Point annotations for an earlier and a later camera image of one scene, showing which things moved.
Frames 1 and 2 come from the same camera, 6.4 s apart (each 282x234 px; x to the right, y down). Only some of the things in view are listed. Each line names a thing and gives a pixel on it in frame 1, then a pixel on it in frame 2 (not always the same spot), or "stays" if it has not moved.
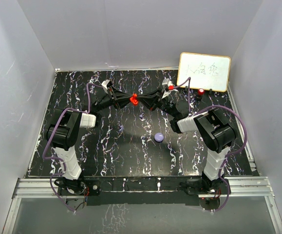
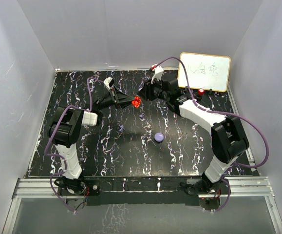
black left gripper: (123, 98) stays
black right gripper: (152, 103) → (146, 92)
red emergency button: (200, 91) stays
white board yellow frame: (207, 72) stays
